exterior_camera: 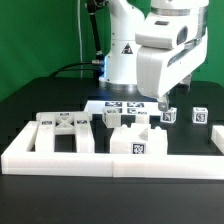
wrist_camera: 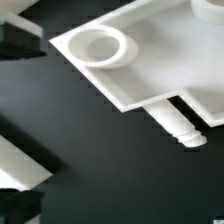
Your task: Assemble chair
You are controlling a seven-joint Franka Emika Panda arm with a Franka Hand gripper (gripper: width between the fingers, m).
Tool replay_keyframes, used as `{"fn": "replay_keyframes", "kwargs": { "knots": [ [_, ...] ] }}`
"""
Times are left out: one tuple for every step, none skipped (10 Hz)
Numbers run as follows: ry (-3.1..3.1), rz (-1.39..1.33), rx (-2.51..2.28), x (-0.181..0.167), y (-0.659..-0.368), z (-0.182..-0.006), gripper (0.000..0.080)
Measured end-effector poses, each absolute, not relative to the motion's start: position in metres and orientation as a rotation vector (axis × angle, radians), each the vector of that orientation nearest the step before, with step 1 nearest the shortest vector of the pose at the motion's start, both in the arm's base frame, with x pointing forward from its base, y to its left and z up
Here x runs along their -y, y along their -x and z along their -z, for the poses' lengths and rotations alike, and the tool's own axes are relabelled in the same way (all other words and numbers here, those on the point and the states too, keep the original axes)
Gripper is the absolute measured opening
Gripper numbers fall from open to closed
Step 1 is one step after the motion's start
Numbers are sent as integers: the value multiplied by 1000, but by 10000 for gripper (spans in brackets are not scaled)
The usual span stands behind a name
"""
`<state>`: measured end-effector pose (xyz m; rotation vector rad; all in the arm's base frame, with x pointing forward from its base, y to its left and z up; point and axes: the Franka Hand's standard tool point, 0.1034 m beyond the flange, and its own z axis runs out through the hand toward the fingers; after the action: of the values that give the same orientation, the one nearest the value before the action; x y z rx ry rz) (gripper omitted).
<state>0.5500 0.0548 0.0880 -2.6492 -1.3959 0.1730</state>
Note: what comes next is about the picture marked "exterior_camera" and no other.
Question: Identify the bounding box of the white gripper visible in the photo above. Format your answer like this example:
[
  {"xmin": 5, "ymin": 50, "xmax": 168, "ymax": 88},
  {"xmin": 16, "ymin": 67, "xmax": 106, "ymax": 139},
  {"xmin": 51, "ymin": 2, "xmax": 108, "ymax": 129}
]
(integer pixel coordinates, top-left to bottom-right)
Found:
[{"xmin": 136, "ymin": 20, "xmax": 207, "ymax": 112}]

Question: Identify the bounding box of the white chair seat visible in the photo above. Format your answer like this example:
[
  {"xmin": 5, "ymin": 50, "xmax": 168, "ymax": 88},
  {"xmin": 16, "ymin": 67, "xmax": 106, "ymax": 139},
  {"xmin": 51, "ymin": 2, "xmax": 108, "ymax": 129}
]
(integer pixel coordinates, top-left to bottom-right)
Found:
[{"xmin": 110, "ymin": 123, "xmax": 168, "ymax": 156}]

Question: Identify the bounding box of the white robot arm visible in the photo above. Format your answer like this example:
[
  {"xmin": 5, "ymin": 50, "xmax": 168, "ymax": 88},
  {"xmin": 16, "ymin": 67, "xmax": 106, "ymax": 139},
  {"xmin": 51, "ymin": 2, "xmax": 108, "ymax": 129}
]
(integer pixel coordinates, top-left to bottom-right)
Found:
[{"xmin": 86, "ymin": 0, "xmax": 209, "ymax": 111}]

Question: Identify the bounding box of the white sheet with markers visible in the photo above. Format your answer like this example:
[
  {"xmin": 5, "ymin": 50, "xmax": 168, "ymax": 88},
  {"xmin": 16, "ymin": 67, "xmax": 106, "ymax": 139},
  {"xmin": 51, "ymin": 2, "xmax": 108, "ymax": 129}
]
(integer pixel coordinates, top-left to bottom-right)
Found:
[{"xmin": 84, "ymin": 100, "xmax": 161, "ymax": 116}]

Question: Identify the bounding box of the black cable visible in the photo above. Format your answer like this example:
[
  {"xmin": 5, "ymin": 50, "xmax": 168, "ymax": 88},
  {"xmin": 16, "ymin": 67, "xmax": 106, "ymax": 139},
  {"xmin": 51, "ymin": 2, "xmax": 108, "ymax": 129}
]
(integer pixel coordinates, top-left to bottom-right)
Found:
[{"xmin": 49, "ymin": 60, "xmax": 105, "ymax": 78}]

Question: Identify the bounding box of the white chair back frame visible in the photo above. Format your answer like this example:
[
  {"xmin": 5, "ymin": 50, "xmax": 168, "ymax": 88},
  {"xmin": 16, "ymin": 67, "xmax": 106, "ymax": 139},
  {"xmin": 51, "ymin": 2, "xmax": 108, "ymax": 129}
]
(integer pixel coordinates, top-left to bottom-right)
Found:
[{"xmin": 35, "ymin": 111, "xmax": 95, "ymax": 153}]

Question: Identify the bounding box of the white cable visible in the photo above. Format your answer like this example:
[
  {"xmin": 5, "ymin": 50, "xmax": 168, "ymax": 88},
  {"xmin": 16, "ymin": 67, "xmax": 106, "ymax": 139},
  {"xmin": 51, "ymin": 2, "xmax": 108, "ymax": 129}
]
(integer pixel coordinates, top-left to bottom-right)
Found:
[{"xmin": 77, "ymin": 0, "xmax": 84, "ymax": 79}]

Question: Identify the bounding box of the white U-shaped fence frame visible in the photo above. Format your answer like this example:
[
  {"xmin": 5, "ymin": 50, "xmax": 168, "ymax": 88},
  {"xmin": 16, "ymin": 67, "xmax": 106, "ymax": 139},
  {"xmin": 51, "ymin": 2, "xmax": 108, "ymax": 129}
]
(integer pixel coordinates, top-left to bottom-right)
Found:
[{"xmin": 1, "ymin": 121, "xmax": 224, "ymax": 180}]

